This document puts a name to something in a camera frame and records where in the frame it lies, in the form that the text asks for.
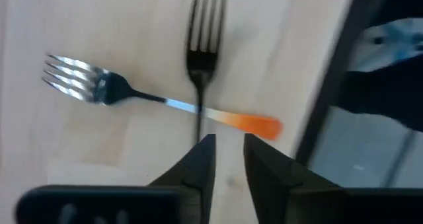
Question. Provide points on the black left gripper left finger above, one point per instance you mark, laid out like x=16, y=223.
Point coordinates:
x=198, y=174

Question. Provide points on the black fork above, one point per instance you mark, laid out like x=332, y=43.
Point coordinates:
x=201, y=62

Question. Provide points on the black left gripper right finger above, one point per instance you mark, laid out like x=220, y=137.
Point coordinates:
x=271, y=177

